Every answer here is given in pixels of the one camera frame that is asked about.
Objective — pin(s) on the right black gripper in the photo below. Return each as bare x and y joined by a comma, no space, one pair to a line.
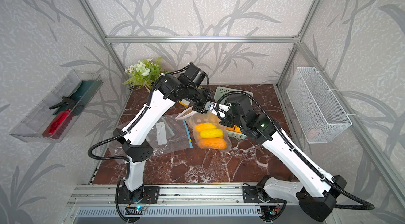
225,123

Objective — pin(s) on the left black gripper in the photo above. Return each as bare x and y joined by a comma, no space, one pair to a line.
201,109

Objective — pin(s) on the orange mango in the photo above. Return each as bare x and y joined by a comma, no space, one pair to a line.
204,126

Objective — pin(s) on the clear zip-top bag pink zipper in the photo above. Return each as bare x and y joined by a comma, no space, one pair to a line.
193,118

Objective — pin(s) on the yellow mango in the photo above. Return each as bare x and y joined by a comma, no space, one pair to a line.
212,133

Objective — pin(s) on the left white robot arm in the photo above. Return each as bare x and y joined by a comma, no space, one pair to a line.
166,91

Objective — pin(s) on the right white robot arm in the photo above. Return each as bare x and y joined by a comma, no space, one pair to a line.
317,192

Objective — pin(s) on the clear zip-top bag blue zipper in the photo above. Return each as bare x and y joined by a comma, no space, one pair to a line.
169,135

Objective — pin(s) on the green plastic basket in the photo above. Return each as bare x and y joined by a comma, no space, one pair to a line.
233,132

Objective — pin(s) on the potted white flower plant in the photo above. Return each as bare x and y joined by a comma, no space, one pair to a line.
144,73

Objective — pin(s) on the green book in tray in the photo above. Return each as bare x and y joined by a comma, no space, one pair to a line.
83,93

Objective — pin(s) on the red black pruning shears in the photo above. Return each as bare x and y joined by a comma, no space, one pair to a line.
62,118

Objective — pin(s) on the white wire mesh basket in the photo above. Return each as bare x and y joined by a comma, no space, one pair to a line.
319,113

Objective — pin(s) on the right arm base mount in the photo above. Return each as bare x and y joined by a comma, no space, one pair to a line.
254,194

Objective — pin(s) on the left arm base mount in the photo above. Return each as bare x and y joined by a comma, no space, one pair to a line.
143,195

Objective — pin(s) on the clear wall-mounted tray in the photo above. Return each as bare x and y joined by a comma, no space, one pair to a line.
54,116

